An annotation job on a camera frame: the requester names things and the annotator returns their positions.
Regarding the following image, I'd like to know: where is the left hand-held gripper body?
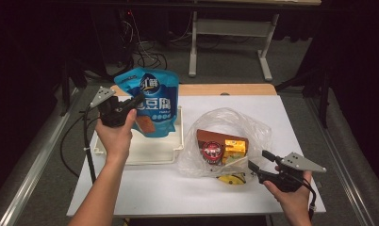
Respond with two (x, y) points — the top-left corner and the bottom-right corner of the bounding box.
(89, 87), (132, 128)

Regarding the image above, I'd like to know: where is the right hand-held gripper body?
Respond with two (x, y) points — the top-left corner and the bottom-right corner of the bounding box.
(258, 152), (327, 193)

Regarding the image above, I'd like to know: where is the blue snack pouch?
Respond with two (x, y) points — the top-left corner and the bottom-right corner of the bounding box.
(113, 66), (180, 138)

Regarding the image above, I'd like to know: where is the yellow drink carton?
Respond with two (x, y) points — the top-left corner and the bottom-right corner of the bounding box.
(222, 139), (248, 164)

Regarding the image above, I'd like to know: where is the red round can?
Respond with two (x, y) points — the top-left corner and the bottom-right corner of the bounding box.
(202, 140), (223, 166)

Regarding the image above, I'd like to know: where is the white plastic bin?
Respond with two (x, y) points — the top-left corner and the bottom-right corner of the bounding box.
(92, 105), (185, 166)

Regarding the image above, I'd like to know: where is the clear plastic shopping bag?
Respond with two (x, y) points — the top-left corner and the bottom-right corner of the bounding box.
(176, 106), (273, 186)

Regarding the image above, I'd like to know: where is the long brown box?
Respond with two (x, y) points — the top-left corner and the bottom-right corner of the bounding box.
(195, 129), (250, 158)

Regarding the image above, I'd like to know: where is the person's right hand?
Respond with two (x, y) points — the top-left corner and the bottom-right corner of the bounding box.
(262, 170), (314, 218)

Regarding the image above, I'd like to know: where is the person's left hand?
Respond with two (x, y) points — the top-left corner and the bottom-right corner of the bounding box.
(94, 108), (139, 164)

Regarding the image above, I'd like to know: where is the black stand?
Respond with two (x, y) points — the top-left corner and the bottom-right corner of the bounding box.
(275, 65), (333, 130)
(59, 56), (88, 117)

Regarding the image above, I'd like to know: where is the white board table cover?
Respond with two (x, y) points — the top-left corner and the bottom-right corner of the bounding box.
(66, 94), (327, 218)

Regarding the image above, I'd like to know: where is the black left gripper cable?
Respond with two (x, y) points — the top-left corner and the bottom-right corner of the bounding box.
(58, 105), (101, 185)

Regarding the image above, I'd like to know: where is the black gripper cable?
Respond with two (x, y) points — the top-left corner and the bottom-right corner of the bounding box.
(300, 178), (318, 220)
(58, 105), (101, 185)

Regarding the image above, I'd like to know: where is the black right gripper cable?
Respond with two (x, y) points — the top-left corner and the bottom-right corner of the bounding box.
(300, 178), (318, 220)

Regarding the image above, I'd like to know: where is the tangle of floor cables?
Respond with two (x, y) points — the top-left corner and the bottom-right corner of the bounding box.
(115, 8), (195, 84)

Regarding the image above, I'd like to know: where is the aluminium rail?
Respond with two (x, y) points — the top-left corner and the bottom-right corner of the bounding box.
(308, 100), (379, 226)
(0, 88), (85, 226)

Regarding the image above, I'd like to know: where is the grey metal desk frame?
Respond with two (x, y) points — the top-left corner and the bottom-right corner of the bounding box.
(188, 0), (322, 83)

